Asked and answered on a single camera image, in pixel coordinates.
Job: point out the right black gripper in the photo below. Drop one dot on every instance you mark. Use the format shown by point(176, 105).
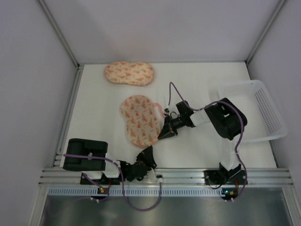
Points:
point(171, 127)

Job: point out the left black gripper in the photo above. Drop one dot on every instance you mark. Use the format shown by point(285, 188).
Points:
point(143, 162)

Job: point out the pink mesh laundry bag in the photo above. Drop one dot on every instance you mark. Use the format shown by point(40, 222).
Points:
point(131, 73)
point(142, 118)

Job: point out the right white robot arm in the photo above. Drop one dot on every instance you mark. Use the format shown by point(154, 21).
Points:
point(228, 121)

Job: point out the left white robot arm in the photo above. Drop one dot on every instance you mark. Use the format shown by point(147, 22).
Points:
point(91, 158)

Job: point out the white plastic basket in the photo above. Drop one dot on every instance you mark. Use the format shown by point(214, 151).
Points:
point(264, 121)

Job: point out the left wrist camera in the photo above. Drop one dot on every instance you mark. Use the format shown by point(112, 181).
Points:
point(153, 177)

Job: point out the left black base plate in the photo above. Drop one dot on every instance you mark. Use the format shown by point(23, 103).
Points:
point(102, 181)

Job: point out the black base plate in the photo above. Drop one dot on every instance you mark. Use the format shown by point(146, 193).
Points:
point(102, 181)
point(224, 177)

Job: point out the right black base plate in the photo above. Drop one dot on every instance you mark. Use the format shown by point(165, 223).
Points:
point(224, 177)

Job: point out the aluminium mounting rail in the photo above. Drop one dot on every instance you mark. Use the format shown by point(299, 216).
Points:
point(257, 177)

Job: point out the perforated cable duct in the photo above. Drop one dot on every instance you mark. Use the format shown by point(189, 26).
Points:
point(145, 191)

